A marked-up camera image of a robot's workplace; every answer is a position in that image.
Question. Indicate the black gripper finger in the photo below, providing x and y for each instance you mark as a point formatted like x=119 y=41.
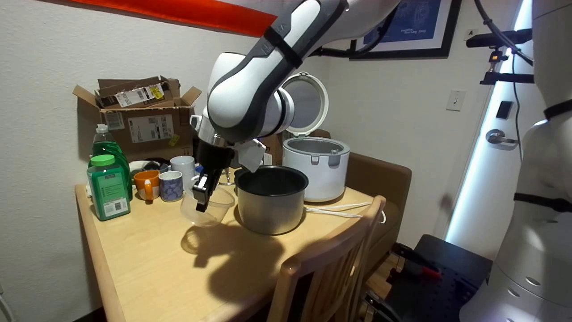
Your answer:
x=208 y=197
x=198 y=189

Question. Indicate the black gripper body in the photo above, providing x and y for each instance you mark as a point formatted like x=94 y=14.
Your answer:
x=214 y=156

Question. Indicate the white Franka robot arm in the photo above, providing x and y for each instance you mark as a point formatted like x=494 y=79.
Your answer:
x=251 y=100

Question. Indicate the metal pot black interior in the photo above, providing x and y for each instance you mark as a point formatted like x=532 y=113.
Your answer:
x=271 y=206

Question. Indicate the white rice cooker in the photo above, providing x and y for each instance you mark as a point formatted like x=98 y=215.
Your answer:
x=316 y=170

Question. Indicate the blue patterned mug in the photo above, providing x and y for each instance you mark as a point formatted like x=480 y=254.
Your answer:
x=171 y=186

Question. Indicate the tall white mug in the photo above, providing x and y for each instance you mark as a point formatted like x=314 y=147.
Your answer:
x=183 y=166

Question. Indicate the orange mug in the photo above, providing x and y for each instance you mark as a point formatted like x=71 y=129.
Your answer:
x=146 y=182

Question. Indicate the open cardboard box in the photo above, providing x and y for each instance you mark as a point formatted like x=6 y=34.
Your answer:
x=149 y=127

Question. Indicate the green square soap bottle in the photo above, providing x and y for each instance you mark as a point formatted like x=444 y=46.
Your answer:
x=108 y=189

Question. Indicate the green round bottle white cap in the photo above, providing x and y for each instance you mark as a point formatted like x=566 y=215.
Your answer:
x=106 y=143

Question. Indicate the light wooden chair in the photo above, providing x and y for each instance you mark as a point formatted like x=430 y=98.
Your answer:
x=333 y=261

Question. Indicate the dark brown wooden chair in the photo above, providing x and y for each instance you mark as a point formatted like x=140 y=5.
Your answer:
x=382 y=179

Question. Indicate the framed blue picture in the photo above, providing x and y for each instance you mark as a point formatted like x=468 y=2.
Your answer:
x=418 y=28

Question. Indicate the black door keypad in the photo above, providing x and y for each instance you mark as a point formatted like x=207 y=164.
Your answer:
x=505 y=109

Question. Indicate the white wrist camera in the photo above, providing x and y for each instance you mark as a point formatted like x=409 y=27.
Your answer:
x=251 y=156

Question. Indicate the red wall banner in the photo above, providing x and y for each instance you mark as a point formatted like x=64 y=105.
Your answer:
x=180 y=11

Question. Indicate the white light switch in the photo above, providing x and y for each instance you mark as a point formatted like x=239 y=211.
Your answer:
x=455 y=100

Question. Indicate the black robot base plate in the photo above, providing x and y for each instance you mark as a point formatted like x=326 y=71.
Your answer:
x=453 y=268

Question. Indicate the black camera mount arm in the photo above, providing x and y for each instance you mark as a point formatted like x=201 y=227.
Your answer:
x=507 y=77

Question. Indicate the black camera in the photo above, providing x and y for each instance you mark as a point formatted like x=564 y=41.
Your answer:
x=494 y=37

